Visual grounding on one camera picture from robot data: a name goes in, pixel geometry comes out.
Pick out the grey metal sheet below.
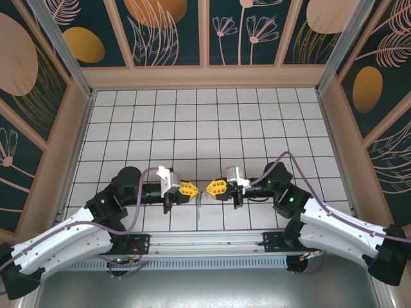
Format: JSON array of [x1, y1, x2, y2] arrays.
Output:
[[19, 268, 396, 308]]

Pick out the dark panel, single pink flower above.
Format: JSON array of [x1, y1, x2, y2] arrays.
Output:
[[0, 112, 46, 232]]

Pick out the dark panel with pink fronds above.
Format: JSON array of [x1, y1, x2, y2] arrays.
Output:
[[364, 121, 411, 229]]

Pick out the dark panel, oval and feathers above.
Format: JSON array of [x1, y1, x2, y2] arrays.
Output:
[[335, 0, 411, 141]]

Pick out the dark panel with pink flowers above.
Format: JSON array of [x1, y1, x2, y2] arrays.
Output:
[[205, 0, 301, 67]]

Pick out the dark panel with golden oval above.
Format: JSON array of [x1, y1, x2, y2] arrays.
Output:
[[30, 0, 134, 69]]

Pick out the dark panel, orange circle, leaves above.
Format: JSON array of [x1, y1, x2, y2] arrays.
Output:
[[109, 0, 206, 68]]

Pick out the dark panel with beige circle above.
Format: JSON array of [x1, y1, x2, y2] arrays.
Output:
[[281, 0, 370, 67], [0, 0, 72, 145]]

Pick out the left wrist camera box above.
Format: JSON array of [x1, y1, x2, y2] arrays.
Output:
[[156, 166, 182, 195]]

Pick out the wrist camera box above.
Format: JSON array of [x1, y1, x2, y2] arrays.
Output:
[[224, 166, 251, 189], [156, 166, 182, 195]]

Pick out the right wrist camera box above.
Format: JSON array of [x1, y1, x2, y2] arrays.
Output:
[[224, 166, 251, 189]]

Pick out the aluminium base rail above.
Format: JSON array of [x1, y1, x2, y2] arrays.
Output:
[[149, 233, 266, 256]]

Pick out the aluminium side rail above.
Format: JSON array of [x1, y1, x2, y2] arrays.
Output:
[[57, 91, 97, 219], [316, 91, 376, 232]]

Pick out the slotted grey cable duct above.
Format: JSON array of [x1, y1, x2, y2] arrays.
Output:
[[67, 255, 288, 272]]

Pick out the circuit board with wires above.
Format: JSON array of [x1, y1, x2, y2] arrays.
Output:
[[107, 245, 144, 269]]

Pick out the short purple cable loop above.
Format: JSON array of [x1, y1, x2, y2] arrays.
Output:
[[107, 260, 150, 280], [287, 252, 328, 277]]

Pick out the aluminium corner post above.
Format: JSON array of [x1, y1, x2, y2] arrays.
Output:
[[25, 0, 97, 100], [314, 0, 391, 96]]

